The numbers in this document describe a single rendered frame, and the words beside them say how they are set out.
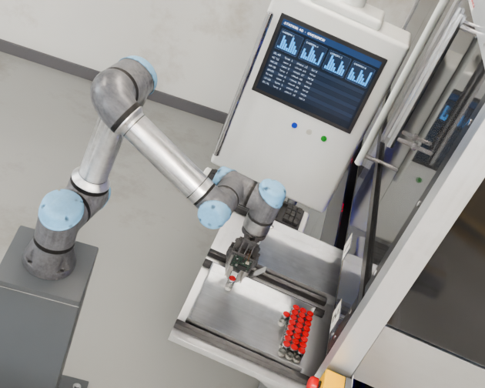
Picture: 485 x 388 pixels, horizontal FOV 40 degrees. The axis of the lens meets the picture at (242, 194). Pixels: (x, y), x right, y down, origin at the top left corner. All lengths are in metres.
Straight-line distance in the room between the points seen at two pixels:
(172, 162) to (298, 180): 1.04
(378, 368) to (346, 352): 0.09
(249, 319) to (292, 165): 0.82
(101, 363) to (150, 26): 2.38
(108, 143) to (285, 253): 0.73
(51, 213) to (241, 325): 0.61
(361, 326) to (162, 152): 0.64
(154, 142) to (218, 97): 2.99
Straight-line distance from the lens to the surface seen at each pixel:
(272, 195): 1.73
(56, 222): 1.87
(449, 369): 1.72
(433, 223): 1.46
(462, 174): 1.41
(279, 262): 2.19
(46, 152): 3.87
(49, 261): 1.96
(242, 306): 1.97
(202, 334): 1.83
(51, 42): 4.67
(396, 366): 1.72
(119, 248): 3.35
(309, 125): 2.49
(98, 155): 1.89
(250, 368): 1.83
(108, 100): 1.65
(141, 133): 1.64
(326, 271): 2.25
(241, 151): 2.60
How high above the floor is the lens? 2.19
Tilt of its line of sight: 33 degrees down
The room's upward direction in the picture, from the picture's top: 23 degrees clockwise
